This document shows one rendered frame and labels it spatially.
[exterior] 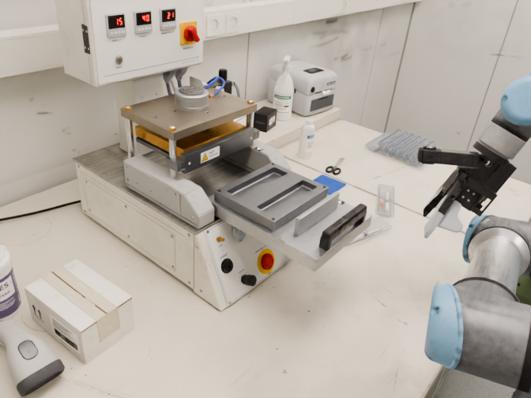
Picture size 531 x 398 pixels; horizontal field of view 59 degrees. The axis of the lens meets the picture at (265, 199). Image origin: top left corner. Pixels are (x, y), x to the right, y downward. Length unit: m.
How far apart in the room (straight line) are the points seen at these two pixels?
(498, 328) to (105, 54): 0.91
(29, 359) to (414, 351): 0.75
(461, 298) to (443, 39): 2.73
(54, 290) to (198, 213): 0.32
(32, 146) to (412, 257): 1.11
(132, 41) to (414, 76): 2.55
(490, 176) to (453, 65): 2.38
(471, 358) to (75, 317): 0.68
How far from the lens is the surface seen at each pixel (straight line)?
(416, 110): 3.49
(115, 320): 0.99
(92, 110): 1.57
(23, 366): 0.95
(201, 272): 1.05
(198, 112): 1.10
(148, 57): 1.19
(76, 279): 1.05
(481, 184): 0.99
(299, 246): 0.91
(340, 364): 1.01
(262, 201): 0.98
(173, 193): 1.01
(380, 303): 1.16
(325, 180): 1.61
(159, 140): 1.10
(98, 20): 1.10
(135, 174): 1.11
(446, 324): 0.71
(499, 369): 0.73
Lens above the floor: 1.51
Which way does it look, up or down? 32 degrees down
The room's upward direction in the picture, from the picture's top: 5 degrees clockwise
